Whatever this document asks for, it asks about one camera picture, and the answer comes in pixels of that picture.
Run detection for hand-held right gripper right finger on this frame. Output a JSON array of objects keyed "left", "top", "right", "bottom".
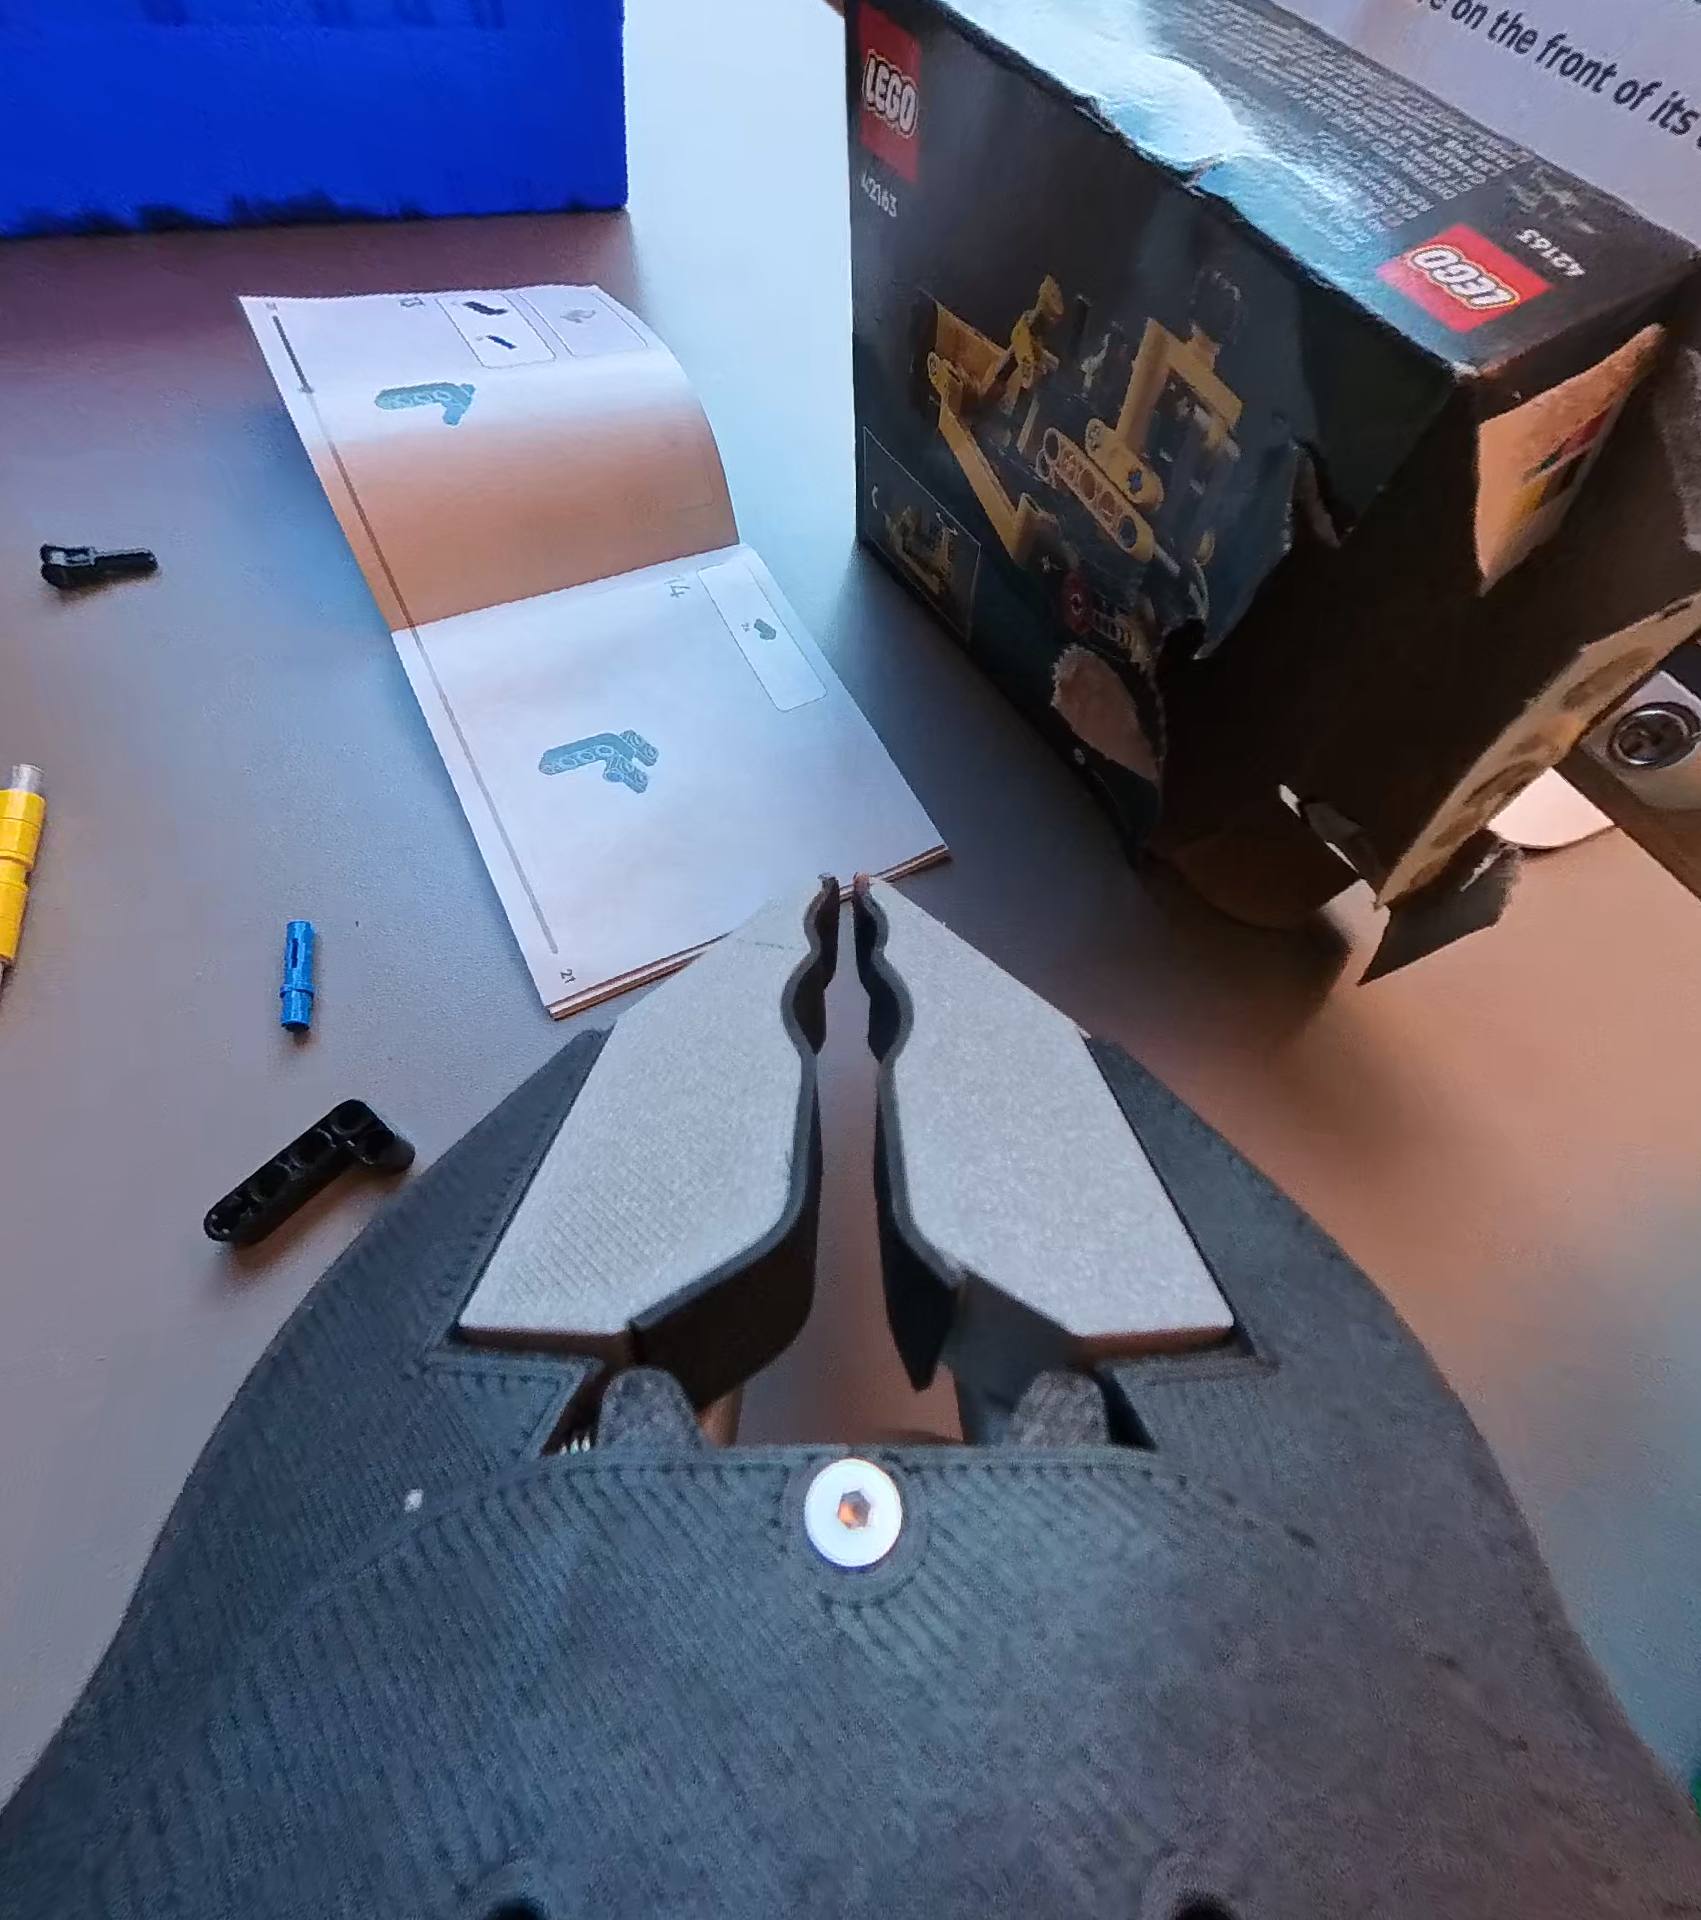
[{"left": 851, "top": 878, "right": 1236, "bottom": 1446}]

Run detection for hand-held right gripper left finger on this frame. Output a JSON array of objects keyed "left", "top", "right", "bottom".
[{"left": 457, "top": 874, "right": 842, "bottom": 1410}]

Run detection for black angled lego beam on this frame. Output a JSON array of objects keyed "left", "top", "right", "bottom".
[{"left": 201, "top": 1099, "right": 416, "bottom": 1247}]

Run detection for black lego set box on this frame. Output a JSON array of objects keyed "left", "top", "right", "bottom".
[{"left": 844, "top": 0, "right": 1701, "bottom": 987}]

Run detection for open instruction booklet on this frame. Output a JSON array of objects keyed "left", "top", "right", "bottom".
[{"left": 239, "top": 282, "right": 950, "bottom": 1020}]

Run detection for silver monitor stand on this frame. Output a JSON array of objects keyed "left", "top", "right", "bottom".
[{"left": 1480, "top": 596, "right": 1701, "bottom": 861}]

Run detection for white printed sign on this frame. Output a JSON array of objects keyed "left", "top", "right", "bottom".
[{"left": 1277, "top": 0, "right": 1701, "bottom": 242}]

